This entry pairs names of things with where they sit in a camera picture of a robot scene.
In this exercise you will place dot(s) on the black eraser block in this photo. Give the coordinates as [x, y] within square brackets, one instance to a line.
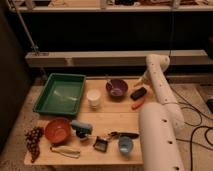
[138, 93]

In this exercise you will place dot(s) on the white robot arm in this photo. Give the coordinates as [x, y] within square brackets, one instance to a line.
[160, 121]

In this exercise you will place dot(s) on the purple bowl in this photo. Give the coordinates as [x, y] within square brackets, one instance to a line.
[116, 88]

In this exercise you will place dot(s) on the red bowl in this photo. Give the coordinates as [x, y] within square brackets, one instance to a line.
[58, 130]

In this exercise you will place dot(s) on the white cup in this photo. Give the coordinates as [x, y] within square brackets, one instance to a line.
[93, 97]

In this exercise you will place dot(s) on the orange carrot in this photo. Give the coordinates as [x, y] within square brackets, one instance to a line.
[137, 104]

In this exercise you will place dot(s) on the wooden table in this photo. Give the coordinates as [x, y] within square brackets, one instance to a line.
[110, 116]

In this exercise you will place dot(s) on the green plastic tray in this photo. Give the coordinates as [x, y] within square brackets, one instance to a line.
[61, 95]

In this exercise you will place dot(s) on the teal scrub brush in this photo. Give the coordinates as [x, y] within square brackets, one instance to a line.
[83, 130]

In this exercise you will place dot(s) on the blue cup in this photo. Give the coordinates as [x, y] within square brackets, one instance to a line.
[125, 145]

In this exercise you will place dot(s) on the metal diagonal pole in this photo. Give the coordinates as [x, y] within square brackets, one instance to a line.
[34, 47]

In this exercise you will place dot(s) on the dark grape bunch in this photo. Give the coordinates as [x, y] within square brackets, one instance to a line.
[32, 138]

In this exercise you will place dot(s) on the black handled tool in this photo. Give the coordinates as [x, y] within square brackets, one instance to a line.
[122, 134]

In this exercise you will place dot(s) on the white shelf rail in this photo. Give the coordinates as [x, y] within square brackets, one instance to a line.
[114, 58]

